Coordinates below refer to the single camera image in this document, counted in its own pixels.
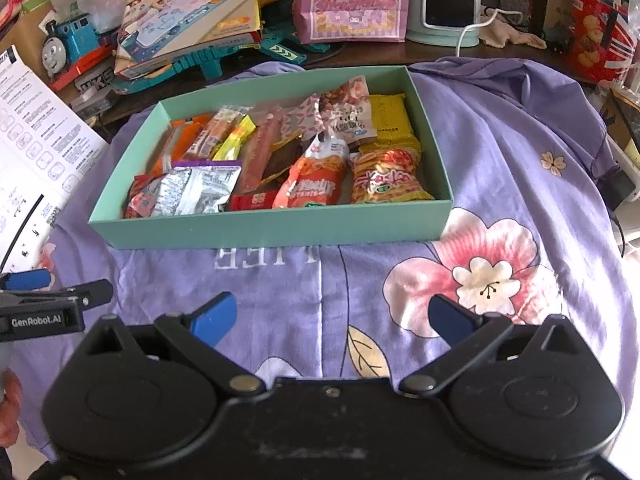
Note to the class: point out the red square white-label packet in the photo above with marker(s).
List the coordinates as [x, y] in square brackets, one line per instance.
[252, 201]

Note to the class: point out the clear orange cracker packet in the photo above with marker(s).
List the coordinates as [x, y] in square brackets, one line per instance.
[220, 130]

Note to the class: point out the person's left hand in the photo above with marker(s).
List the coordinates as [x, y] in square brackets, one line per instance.
[10, 405]

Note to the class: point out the orange stand-up snack pouch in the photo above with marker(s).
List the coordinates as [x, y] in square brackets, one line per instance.
[315, 175]

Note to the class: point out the teal plastic toy track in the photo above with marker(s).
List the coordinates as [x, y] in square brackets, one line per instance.
[280, 47]

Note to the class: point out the pink patterned wrapper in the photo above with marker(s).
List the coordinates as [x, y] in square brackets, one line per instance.
[302, 115]

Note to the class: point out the white instruction sheet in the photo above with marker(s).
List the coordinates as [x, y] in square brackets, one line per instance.
[35, 150]

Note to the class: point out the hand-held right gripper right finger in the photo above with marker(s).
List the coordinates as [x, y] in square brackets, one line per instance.
[450, 320]

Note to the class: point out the brown gold chocolate packet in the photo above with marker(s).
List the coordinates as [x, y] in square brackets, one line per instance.
[282, 160]

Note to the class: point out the orange red chips bag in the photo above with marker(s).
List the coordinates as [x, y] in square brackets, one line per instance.
[387, 175]

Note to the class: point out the yellow green candy packet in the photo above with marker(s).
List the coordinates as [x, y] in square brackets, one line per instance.
[232, 140]

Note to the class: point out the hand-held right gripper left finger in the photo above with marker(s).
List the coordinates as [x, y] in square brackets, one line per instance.
[215, 317]

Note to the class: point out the teal cardboard box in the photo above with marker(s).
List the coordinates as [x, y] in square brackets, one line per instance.
[275, 227]

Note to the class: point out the black white-lettered box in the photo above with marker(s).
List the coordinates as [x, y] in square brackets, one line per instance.
[92, 92]

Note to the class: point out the orange snack bar packet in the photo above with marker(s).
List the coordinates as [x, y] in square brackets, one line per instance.
[180, 145]

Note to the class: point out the brown cardboard box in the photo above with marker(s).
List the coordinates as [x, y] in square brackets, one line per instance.
[25, 25]

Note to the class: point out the pink gift bag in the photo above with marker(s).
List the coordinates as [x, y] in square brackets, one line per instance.
[350, 0]

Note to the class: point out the silver purple foil packet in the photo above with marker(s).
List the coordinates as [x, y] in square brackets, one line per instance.
[195, 187]

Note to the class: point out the red cookie tin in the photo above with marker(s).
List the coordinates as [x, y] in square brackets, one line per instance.
[595, 35]

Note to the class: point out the beige cloth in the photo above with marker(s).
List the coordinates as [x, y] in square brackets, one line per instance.
[510, 32]

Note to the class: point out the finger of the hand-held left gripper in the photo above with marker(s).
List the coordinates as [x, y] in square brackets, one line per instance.
[27, 280]
[90, 292]

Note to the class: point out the mint green appliance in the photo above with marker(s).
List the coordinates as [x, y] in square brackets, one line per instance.
[442, 5]

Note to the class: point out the play mat picture box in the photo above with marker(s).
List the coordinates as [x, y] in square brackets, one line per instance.
[190, 20]

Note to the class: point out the blue toy train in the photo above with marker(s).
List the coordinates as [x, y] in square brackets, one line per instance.
[70, 45]

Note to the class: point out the purple floral blanket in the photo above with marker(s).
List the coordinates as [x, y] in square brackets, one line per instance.
[500, 160]

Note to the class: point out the long clear red-patterned packet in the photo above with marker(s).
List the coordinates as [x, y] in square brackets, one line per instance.
[257, 155]

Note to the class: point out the brown nut snack bag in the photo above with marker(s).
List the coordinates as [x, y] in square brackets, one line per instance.
[350, 110]

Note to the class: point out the yellow snack packet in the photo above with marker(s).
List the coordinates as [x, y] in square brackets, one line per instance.
[392, 115]

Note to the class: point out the dark red snack packet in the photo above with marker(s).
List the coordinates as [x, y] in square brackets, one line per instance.
[140, 197]

